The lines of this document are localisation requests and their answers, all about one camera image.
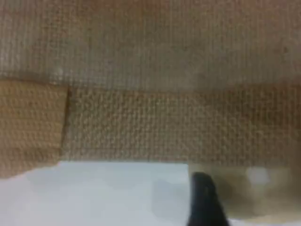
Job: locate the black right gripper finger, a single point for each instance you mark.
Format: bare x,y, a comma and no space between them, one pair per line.
204,202

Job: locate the brown burlap bag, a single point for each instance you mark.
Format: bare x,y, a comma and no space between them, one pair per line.
141,117

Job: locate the cream plush garlic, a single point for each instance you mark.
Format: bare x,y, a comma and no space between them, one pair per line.
247,195

